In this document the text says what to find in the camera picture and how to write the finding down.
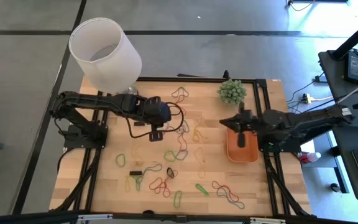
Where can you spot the blue rubber band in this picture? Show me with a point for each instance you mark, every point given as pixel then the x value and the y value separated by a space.
pixel 185 155

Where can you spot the orange plastic bin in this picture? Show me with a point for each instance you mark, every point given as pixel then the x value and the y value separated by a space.
pixel 247 155

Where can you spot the white shade silver table lamp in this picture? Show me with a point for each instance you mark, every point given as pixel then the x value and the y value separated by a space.
pixel 110 71

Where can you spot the black stand pole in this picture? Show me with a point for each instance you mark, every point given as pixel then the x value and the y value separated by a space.
pixel 356 35

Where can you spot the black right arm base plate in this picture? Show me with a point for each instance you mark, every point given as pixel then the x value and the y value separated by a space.
pixel 291 148

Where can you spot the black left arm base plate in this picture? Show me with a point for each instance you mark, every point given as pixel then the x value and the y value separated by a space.
pixel 73 141

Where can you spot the wide black rubber band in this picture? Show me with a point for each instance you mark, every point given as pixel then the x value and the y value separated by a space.
pixel 170 174
pixel 135 172

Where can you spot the red rubber band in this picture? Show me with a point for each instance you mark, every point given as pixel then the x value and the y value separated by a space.
pixel 166 193
pixel 182 99
pixel 151 185
pixel 225 187
pixel 186 144

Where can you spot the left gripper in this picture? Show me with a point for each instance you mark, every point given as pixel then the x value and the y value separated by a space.
pixel 146 113

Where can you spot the black desk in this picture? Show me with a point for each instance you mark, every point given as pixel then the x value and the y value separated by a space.
pixel 331 71

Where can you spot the thin teal rubber band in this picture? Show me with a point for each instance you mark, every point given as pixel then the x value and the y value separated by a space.
pixel 158 166
pixel 183 88
pixel 239 206
pixel 187 126

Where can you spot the black caster wheel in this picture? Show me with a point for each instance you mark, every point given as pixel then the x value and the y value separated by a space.
pixel 335 187

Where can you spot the black power adapter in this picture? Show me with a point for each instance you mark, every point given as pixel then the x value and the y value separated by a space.
pixel 354 67

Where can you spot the yellow rubber band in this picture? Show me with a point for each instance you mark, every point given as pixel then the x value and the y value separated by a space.
pixel 138 161
pixel 194 135
pixel 126 186
pixel 204 165

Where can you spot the clear bottle red cap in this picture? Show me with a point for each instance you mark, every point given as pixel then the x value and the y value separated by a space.
pixel 312 157

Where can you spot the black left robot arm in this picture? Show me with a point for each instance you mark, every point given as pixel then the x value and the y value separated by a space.
pixel 98 100

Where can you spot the white yellow power strip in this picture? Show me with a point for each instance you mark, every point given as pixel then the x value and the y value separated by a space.
pixel 306 99

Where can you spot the green potted plant white pot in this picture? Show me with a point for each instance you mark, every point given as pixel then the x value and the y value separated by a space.
pixel 232 91

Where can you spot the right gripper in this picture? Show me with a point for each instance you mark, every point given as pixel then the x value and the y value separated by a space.
pixel 250 122

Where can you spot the green rubber band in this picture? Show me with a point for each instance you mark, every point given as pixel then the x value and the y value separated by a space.
pixel 201 189
pixel 175 202
pixel 165 157
pixel 117 160
pixel 137 185

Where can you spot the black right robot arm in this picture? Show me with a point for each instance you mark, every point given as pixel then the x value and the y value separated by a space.
pixel 306 118

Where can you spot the small black mount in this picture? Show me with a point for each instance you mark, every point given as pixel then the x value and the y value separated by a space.
pixel 148 212

